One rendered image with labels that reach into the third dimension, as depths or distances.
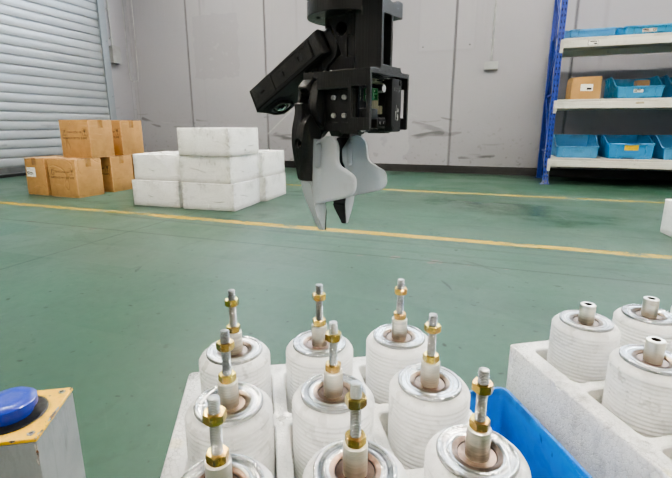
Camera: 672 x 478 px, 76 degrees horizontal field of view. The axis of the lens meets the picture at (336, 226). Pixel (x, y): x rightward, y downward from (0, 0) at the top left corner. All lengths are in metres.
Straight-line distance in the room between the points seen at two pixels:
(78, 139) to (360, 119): 3.76
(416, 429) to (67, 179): 3.67
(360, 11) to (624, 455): 0.59
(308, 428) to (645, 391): 0.42
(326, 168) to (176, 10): 6.59
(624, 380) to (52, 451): 0.64
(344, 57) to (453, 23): 5.08
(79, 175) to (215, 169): 1.32
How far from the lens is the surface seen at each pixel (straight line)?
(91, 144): 3.99
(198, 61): 6.67
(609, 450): 0.71
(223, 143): 2.89
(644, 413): 0.71
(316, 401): 0.52
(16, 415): 0.46
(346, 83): 0.39
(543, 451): 0.77
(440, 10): 5.54
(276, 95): 0.46
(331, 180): 0.41
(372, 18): 0.41
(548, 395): 0.78
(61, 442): 0.49
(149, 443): 0.93
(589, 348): 0.77
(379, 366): 0.64
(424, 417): 0.53
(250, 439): 0.51
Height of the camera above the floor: 0.55
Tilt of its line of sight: 13 degrees down
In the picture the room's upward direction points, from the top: straight up
